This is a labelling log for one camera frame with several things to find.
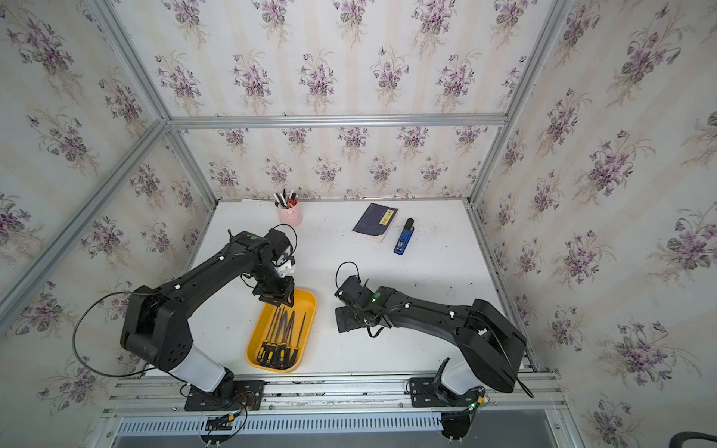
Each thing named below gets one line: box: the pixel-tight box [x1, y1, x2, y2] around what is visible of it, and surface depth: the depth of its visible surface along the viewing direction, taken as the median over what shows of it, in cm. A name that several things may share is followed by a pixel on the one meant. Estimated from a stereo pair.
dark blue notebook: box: [351, 202, 399, 243], surface depth 113 cm
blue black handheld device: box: [393, 217, 415, 256], surface depth 109 cm
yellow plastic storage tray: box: [245, 288, 318, 374], surface depth 84 cm
